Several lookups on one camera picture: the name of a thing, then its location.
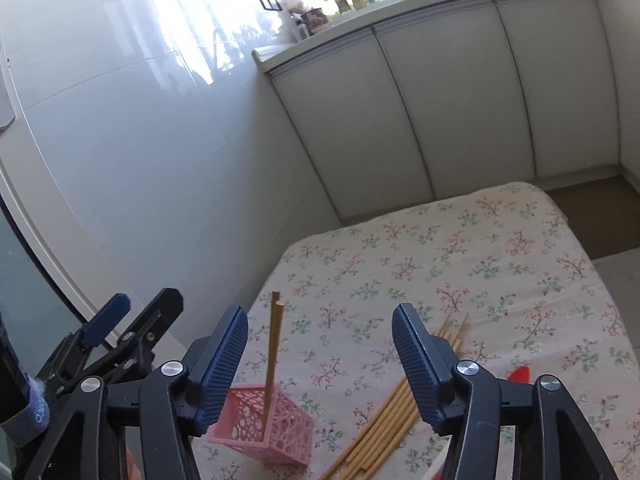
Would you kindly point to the brown floor mat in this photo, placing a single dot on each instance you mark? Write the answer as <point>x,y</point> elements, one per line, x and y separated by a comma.
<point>595,215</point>

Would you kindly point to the pink lattice basket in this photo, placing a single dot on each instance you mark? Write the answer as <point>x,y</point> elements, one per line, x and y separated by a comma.
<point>280,435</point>

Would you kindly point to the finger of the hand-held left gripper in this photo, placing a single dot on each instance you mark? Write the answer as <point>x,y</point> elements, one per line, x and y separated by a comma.
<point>160,310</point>
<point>107,317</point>

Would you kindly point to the tapered bamboo chopstick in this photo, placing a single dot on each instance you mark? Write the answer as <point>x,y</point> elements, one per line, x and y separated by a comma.
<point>275,302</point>
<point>280,315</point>

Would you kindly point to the floral tablecloth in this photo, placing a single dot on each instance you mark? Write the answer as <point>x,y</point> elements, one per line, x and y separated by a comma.
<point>450,260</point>

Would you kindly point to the white cabinet door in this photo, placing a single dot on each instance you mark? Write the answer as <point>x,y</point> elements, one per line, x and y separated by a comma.
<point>460,100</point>
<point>360,135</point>
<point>560,80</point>
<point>625,85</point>

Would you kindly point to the black pronged rack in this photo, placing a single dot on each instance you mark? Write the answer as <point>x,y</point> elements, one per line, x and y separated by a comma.
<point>270,2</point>

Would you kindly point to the small white bottle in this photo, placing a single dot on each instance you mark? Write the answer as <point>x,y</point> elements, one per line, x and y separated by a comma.
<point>299,33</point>

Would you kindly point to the pile of bamboo chopsticks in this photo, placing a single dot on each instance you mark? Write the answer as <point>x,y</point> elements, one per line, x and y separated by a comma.
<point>385,420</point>

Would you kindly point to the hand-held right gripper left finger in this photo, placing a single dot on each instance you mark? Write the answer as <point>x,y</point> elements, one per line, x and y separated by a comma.
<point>225,365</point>

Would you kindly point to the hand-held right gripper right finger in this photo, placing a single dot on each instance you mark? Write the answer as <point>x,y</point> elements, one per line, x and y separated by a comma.
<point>412,360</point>

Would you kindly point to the colourful figurine box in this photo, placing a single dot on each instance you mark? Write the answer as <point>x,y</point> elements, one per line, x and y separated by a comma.
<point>315,21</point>

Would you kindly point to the frosted glass door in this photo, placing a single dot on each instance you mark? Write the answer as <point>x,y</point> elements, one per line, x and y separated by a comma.
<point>30,285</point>

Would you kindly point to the white kitchen countertop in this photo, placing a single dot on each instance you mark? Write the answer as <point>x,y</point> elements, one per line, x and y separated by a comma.
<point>400,2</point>

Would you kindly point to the red plastic spoon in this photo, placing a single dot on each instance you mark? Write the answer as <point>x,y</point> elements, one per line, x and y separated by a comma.
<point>520,376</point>

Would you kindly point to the white door frame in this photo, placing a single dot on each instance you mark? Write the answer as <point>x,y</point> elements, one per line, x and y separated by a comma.
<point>45,240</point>

